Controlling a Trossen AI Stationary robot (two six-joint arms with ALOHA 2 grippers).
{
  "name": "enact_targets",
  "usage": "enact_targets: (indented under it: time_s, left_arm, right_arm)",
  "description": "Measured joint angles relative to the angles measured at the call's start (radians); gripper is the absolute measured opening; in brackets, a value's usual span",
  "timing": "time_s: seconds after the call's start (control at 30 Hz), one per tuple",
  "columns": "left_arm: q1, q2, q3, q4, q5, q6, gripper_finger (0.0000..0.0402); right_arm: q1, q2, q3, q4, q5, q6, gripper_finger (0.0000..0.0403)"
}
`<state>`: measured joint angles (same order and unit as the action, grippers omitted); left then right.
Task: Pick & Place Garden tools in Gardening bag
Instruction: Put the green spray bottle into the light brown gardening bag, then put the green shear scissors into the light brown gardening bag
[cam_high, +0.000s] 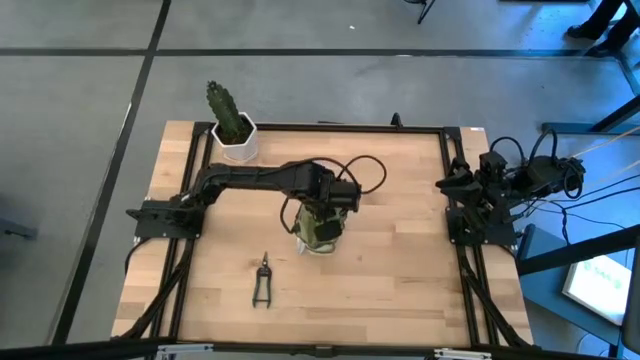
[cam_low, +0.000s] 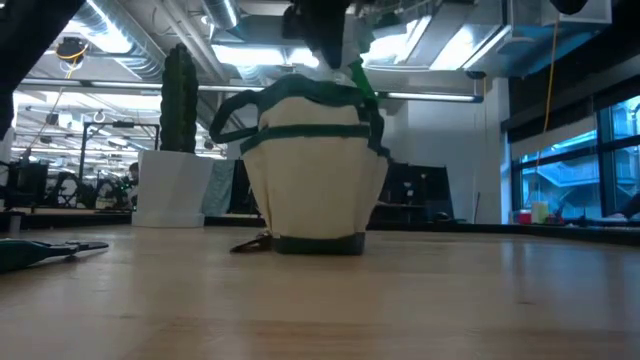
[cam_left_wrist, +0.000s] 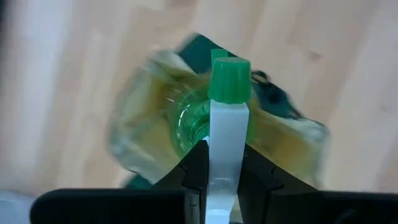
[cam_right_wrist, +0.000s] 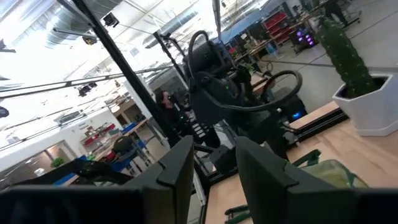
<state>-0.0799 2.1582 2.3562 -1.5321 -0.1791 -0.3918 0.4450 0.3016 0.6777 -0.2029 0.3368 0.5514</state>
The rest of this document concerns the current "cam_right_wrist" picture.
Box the tall green cactus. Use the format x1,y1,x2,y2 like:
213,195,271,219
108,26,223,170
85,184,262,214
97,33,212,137
318,17,379,99

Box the black office chair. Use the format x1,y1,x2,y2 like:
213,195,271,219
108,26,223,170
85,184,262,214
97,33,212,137
110,136,141,164

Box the grey rig crossbar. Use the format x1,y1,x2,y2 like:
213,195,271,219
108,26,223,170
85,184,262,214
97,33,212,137
0,65,175,101

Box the person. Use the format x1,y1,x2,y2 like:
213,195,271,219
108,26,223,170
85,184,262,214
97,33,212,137
154,90,190,141
323,0,351,27

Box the beige green gardening bag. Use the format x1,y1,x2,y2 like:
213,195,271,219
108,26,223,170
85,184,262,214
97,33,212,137
224,148,371,224

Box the white hexagonal plant pot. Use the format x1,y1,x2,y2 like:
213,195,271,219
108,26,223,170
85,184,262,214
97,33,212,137
331,73,398,137

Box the black rig post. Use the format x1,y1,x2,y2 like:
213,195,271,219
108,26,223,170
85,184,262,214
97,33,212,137
73,0,187,147

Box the black mounted camera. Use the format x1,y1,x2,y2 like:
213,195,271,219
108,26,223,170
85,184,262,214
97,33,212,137
102,12,121,29

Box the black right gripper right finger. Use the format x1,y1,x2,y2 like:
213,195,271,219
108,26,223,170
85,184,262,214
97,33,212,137
235,136,340,224

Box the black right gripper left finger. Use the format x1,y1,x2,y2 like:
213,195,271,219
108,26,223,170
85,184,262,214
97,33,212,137
123,135,195,224

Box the small green plant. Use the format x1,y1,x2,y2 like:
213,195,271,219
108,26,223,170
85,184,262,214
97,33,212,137
51,157,66,169

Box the black computer purple lights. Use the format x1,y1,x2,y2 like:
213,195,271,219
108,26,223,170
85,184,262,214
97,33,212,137
289,26,318,50

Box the red storage shelf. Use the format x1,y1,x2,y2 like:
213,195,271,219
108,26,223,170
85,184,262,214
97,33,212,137
262,11,289,44

